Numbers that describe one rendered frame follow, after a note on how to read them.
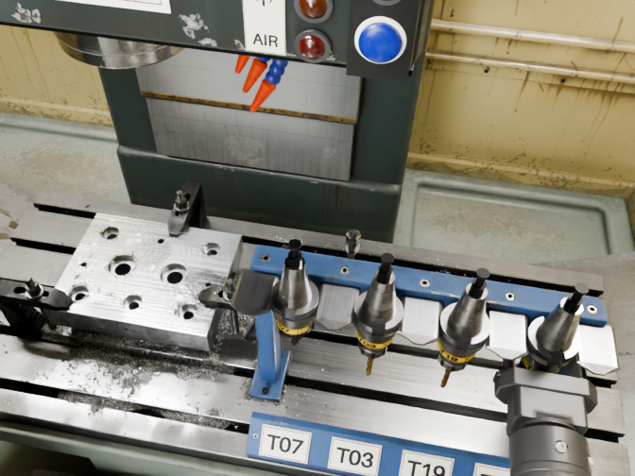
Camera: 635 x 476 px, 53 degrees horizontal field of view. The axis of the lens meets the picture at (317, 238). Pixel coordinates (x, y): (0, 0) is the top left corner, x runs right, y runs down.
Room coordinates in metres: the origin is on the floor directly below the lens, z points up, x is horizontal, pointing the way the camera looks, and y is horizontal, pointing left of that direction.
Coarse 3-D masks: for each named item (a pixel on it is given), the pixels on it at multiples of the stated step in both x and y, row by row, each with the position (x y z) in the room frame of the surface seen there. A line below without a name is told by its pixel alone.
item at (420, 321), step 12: (408, 300) 0.49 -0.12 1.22; (420, 300) 0.49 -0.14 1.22; (432, 300) 0.49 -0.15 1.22; (408, 312) 0.47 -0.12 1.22; (420, 312) 0.47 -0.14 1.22; (432, 312) 0.47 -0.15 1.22; (408, 324) 0.45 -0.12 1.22; (420, 324) 0.45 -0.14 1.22; (432, 324) 0.45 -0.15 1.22; (408, 336) 0.43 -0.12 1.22; (420, 336) 0.43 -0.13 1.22; (432, 336) 0.43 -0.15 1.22
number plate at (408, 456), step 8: (408, 456) 0.39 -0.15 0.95; (416, 456) 0.39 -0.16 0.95; (424, 456) 0.39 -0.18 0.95; (432, 456) 0.39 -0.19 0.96; (440, 456) 0.39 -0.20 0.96; (408, 464) 0.38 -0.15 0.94; (416, 464) 0.38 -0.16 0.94; (424, 464) 0.38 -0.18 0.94; (432, 464) 0.38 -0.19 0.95; (440, 464) 0.38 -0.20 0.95; (448, 464) 0.38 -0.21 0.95; (400, 472) 0.37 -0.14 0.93; (408, 472) 0.37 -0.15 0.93; (416, 472) 0.37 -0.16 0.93; (424, 472) 0.37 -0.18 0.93; (432, 472) 0.37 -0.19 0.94; (440, 472) 0.37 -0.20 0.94; (448, 472) 0.37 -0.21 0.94
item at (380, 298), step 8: (376, 272) 0.47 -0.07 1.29; (392, 272) 0.47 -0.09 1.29; (376, 280) 0.46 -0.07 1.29; (392, 280) 0.46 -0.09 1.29; (376, 288) 0.46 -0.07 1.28; (384, 288) 0.45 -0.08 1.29; (392, 288) 0.46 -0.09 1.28; (368, 296) 0.46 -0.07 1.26; (376, 296) 0.45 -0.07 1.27; (384, 296) 0.45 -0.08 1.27; (392, 296) 0.46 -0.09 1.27; (368, 304) 0.46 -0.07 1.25; (376, 304) 0.45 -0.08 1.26; (384, 304) 0.45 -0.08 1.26; (392, 304) 0.45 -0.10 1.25; (368, 312) 0.45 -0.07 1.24; (376, 312) 0.45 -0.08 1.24; (384, 312) 0.45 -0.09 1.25; (392, 312) 0.45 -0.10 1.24; (376, 320) 0.45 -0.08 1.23; (384, 320) 0.45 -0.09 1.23
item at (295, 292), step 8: (304, 264) 0.48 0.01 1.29; (288, 272) 0.47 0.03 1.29; (296, 272) 0.47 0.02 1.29; (304, 272) 0.48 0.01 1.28; (288, 280) 0.47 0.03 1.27; (296, 280) 0.47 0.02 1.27; (304, 280) 0.47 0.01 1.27; (280, 288) 0.48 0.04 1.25; (288, 288) 0.47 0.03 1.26; (296, 288) 0.47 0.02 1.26; (304, 288) 0.47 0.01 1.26; (280, 296) 0.47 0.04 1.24; (288, 296) 0.47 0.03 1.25; (296, 296) 0.47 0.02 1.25; (304, 296) 0.47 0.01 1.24; (288, 304) 0.46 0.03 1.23; (296, 304) 0.46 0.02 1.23; (304, 304) 0.47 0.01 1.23
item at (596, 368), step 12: (588, 324) 0.46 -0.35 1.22; (588, 336) 0.44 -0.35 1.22; (600, 336) 0.44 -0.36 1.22; (612, 336) 0.44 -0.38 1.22; (588, 348) 0.43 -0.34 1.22; (600, 348) 0.43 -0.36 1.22; (612, 348) 0.43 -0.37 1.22; (576, 360) 0.41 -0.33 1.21; (588, 360) 0.41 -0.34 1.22; (600, 360) 0.41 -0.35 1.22; (612, 360) 0.41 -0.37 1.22; (600, 372) 0.39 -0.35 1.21
